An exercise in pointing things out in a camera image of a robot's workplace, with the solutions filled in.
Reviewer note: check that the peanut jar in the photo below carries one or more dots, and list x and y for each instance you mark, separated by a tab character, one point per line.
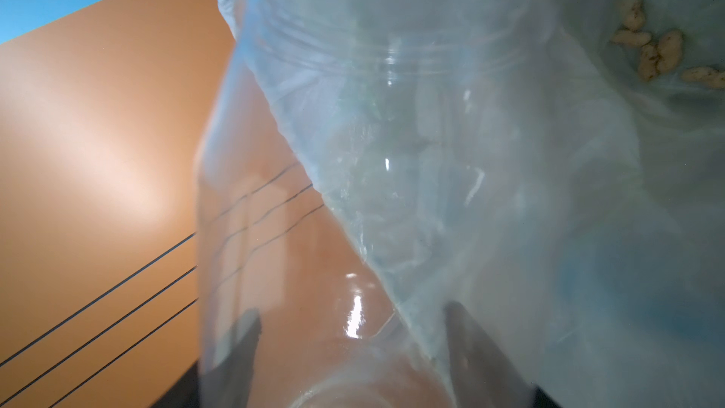
368	162

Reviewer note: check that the peanuts in bin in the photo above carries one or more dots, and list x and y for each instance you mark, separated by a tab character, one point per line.
663	55

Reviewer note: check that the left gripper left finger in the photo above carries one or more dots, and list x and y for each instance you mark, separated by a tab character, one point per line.
227	385

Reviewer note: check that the translucent green bin liner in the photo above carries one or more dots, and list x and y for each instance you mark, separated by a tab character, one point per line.
636	303

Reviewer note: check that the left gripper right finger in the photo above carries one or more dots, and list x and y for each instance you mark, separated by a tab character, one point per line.
481	374

